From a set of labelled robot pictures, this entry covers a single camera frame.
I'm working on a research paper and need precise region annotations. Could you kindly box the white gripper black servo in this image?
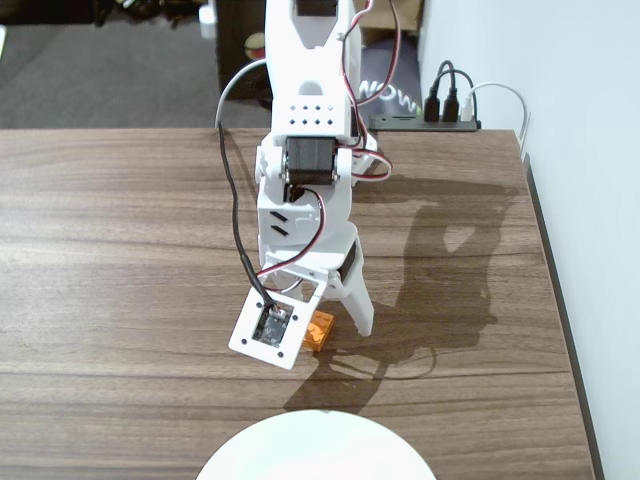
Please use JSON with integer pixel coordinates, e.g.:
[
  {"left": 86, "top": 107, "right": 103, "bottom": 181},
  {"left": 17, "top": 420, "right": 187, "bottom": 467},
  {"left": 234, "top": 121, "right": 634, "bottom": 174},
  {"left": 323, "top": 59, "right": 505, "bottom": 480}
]
[{"left": 263, "top": 223, "right": 376, "bottom": 338}]

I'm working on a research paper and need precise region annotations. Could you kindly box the orange lego block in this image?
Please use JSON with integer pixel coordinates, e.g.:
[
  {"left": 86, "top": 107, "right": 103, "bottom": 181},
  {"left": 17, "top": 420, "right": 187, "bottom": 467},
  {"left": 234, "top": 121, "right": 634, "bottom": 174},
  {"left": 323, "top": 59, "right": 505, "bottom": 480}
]
[{"left": 302, "top": 309, "right": 337, "bottom": 354}]

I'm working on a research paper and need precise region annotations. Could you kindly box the white round plate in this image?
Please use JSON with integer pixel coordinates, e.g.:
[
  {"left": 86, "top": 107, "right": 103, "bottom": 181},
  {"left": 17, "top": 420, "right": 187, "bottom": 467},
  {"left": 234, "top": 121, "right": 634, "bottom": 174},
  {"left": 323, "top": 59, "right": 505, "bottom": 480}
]
[{"left": 194, "top": 409, "right": 437, "bottom": 480}]

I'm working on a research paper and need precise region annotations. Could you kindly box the black power strip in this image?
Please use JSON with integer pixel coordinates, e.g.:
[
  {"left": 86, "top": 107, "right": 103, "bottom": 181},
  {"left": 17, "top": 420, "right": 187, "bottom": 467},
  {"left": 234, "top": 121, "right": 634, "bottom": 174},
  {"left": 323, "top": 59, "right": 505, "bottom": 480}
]
[{"left": 368, "top": 113, "right": 482, "bottom": 132}]

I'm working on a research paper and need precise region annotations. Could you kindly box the black round object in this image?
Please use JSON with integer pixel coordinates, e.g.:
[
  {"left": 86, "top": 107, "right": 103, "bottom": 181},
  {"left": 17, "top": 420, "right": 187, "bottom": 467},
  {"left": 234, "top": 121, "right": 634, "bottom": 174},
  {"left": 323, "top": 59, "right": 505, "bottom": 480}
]
[{"left": 251, "top": 69, "right": 274, "bottom": 109}]

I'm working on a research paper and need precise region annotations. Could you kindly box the round cream and red item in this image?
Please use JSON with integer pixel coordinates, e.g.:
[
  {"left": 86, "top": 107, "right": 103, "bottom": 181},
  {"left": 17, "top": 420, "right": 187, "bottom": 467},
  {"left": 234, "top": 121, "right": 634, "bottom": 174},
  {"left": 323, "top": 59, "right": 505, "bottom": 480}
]
[{"left": 243, "top": 31, "right": 269, "bottom": 64}]

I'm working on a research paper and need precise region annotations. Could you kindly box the brown cardboard box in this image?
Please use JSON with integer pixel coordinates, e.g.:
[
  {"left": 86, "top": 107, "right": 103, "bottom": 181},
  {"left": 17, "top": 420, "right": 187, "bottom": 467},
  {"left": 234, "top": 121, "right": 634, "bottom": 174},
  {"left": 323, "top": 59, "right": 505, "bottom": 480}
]
[{"left": 352, "top": 0, "right": 426, "bottom": 47}]

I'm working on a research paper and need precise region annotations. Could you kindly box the dark wooden cabinet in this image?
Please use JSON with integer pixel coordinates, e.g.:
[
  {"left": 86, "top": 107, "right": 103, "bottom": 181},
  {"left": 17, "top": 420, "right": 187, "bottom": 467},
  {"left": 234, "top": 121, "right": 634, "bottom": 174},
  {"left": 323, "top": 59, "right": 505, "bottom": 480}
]
[{"left": 214, "top": 0, "right": 272, "bottom": 109}]

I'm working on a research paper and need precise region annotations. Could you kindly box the small white box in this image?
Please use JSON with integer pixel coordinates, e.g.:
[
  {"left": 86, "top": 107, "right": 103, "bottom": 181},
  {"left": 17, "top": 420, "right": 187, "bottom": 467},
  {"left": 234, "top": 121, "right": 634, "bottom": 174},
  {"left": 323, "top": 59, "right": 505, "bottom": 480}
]
[{"left": 197, "top": 0, "right": 219, "bottom": 39}]

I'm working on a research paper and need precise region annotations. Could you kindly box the short red black servo wire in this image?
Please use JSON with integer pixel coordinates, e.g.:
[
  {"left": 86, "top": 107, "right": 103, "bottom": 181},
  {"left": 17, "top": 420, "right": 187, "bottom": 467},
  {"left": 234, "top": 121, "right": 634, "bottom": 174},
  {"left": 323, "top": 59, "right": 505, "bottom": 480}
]
[{"left": 256, "top": 185, "right": 328, "bottom": 282}]

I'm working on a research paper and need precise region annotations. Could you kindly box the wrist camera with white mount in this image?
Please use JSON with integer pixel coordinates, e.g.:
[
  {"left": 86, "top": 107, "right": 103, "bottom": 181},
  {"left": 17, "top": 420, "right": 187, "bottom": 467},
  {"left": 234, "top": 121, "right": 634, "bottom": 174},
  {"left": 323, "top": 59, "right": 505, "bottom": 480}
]
[{"left": 228, "top": 272, "right": 332, "bottom": 372}]

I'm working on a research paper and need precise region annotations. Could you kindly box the white and black camera cable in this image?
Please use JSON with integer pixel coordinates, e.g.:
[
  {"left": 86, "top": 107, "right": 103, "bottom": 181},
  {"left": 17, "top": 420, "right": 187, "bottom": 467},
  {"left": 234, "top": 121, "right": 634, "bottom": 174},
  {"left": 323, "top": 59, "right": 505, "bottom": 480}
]
[{"left": 214, "top": 59, "right": 282, "bottom": 317}]

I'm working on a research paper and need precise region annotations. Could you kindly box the white plug with cable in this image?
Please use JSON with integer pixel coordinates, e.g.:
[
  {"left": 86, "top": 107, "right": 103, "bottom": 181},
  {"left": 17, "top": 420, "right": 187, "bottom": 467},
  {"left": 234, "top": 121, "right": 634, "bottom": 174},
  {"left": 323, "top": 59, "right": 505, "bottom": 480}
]
[{"left": 460, "top": 81, "right": 531, "bottom": 157}]

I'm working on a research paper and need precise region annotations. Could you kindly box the long red black servo wire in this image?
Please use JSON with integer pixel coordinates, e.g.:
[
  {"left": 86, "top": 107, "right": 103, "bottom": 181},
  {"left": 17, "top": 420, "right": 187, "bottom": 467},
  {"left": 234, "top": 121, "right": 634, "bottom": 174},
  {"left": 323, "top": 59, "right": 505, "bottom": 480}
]
[{"left": 343, "top": 0, "right": 406, "bottom": 109}]

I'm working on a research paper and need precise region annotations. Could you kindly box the black furniture with cables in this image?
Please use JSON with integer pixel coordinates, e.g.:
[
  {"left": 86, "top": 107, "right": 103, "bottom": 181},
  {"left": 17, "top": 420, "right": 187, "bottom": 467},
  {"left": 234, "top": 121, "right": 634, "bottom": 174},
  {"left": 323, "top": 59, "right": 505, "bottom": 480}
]
[{"left": 0, "top": 0, "right": 201, "bottom": 27}]

